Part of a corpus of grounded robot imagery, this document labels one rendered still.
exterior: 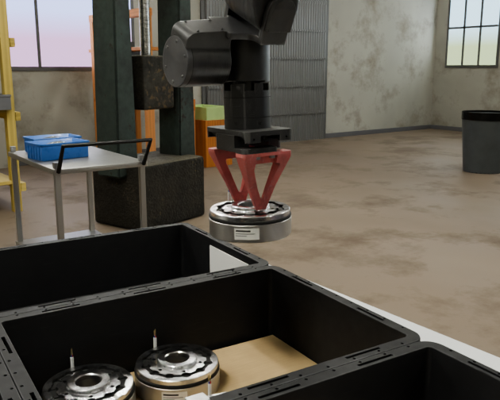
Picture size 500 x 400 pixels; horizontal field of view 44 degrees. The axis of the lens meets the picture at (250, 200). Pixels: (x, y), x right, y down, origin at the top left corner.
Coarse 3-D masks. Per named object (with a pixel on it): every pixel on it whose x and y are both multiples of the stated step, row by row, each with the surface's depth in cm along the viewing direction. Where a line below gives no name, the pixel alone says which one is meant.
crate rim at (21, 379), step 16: (240, 272) 87; (256, 272) 88; (272, 272) 89; (288, 272) 87; (160, 288) 81; (176, 288) 82; (304, 288) 83; (320, 288) 81; (80, 304) 76; (96, 304) 76; (336, 304) 77; (352, 304) 76; (0, 320) 71; (16, 320) 71; (32, 320) 72; (368, 320) 72; (384, 320) 71; (0, 336) 67; (400, 336) 68; (416, 336) 67; (0, 352) 63; (16, 352) 63; (368, 352) 63; (16, 368) 59; (304, 368) 59; (320, 368) 59; (16, 384) 57; (32, 384) 56; (256, 384) 56; (272, 384) 57
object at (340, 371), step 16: (384, 352) 63; (400, 352) 63; (416, 352) 63; (432, 352) 64; (448, 352) 63; (336, 368) 59; (352, 368) 59; (368, 368) 60; (464, 368) 61; (480, 368) 59; (288, 384) 56; (304, 384) 56; (320, 384) 57; (496, 384) 58
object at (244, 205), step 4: (244, 200) 80; (248, 200) 80; (232, 204) 77; (236, 204) 77; (240, 204) 79; (244, 204) 79; (248, 204) 79; (252, 204) 79; (268, 204) 77; (232, 208) 77; (236, 208) 76; (240, 208) 76; (244, 208) 76; (248, 208) 75; (252, 208) 75; (268, 208) 77
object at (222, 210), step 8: (232, 200) 82; (272, 200) 82; (216, 208) 78; (224, 208) 78; (272, 208) 77; (280, 208) 78; (288, 208) 77; (216, 216) 75; (224, 216) 74; (232, 216) 74; (240, 216) 73; (248, 216) 73; (256, 216) 73; (264, 216) 73; (272, 216) 74; (280, 216) 75
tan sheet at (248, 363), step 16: (272, 336) 90; (224, 352) 85; (240, 352) 85; (256, 352) 85; (272, 352) 85; (288, 352) 85; (224, 368) 80; (240, 368) 80; (256, 368) 80; (272, 368) 80; (288, 368) 80; (224, 384) 76; (240, 384) 76
